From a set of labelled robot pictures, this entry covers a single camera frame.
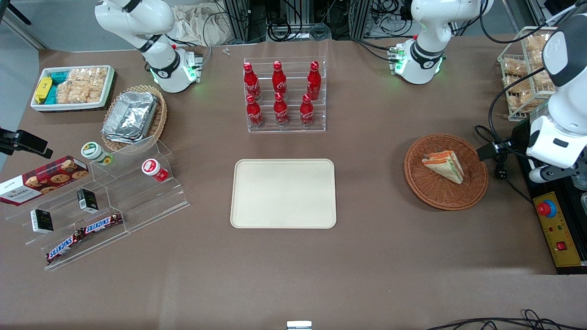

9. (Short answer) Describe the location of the clear acrylic stepped shelf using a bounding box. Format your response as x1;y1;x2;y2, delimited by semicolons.
5;135;191;271

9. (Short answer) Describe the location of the small black white box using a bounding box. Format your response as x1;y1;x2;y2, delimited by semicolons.
77;188;99;214
30;209;55;235

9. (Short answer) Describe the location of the oval light wicker basket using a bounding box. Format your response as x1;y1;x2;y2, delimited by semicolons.
101;84;168;152

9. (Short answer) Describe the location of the white wire rack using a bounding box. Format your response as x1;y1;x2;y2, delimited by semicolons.
497;26;564;122

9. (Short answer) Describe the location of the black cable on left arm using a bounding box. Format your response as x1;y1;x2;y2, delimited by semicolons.
487;67;547;145

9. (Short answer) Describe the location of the beige cloth bag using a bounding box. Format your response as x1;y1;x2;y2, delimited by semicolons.
171;4;233;47

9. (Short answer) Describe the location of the clear acrylic bottle rack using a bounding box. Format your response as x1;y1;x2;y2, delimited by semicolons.
243;56;327;134

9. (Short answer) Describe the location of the round brown wicker basket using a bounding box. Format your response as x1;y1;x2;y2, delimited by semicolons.
404;133;489;211

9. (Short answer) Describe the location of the clear rice cracker pack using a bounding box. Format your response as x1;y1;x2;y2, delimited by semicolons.
68;67;109;103
55;80;74;105

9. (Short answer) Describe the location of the red cola bottle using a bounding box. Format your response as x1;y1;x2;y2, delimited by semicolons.
273;92;290;127
272;60;288;98
246;94;265;128
306;60;322;101
299;93;316;127
243;62;261;101

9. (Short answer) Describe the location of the red lid white cup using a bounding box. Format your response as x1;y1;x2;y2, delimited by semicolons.
141;158;170;183

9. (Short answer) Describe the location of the brown snickers bar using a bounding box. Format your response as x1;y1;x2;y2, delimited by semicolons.
45;231;85;265
81;212;124;235

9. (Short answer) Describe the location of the aluminium foil container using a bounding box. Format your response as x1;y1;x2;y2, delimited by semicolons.
101;91;159;144

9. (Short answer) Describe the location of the yellow black control box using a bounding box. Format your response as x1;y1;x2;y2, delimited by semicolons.
532;191;584;268

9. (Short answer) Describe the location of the green lid white cup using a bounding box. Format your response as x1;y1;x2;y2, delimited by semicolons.
81;142;113;166

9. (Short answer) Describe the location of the black rectangular cable device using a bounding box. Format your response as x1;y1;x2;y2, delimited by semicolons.
476;142;511;162

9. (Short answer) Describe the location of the yellow snack pack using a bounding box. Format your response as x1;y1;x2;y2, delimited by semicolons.
34;77;53;104

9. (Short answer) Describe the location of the black tripod leg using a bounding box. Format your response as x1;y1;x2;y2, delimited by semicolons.
0;0;33;26

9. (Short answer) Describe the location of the black clamp mount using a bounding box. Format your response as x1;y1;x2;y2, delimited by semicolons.
0;128;54;160

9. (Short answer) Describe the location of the beige rectangular tray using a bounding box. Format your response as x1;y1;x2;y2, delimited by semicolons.
230;159;337;229

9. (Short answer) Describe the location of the triangular sandwich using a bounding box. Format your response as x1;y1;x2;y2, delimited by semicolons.
421;150;465;185

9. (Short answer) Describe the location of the black floor cable bundle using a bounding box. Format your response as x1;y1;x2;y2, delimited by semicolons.
424;309;587;330

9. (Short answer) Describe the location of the clear cracker bag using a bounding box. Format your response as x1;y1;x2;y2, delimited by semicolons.
505;76;553;113
504;58;529;77
524;35;551;70

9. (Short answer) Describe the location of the white rectangular snack tray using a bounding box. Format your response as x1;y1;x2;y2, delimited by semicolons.
30;65;115;112

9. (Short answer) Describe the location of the red tartan cookie box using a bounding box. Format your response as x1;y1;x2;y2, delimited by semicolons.
0;155;89;207

